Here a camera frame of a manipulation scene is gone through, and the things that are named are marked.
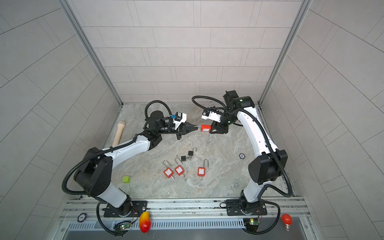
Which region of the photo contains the red padlock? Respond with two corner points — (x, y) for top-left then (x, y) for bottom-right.
(198, 159), (209, 180)
(163, 160), (174, 179)
(198, 125), (211, 133)
(175, 158), (187, 180)

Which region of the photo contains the circuit board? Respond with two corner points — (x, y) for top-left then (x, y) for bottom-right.
(243, 219), (261, 235)
(114, 221), (132, 233)

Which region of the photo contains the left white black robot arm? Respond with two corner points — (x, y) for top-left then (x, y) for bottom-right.
(62, 100), (199, 237)

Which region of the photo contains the small black padlock lower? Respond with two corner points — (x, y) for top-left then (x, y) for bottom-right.
(177, 154), (187, 162)

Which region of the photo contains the yellow red mango toy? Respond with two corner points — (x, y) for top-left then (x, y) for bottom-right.
(139, 212), (152, 233)

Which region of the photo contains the right circuit board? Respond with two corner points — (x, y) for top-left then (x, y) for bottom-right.
(243, 219), (261, 235)

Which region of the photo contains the left circuit board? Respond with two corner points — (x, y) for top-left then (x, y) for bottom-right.
(114, 221), (132, 233)

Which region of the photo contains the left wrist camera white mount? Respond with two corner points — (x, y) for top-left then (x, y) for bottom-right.
(171, 112), (187, 130)

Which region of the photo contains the beige toy microphone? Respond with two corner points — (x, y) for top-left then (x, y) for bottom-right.
(112, 121), (125, 147)

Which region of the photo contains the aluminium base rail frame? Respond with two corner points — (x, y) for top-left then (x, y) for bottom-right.
(48, 197), (320, 240)

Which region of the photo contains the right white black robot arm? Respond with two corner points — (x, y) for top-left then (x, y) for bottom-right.
(192, 91), (294, 235)

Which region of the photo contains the round black badge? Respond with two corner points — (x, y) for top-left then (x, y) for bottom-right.
(77, 213), (87, 223)

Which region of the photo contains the green cube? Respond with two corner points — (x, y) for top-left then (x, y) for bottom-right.
(122, 176), (131, 184)

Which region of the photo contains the red light bulb toy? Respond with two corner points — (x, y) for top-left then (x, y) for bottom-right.
(282, 214), (293, 231)

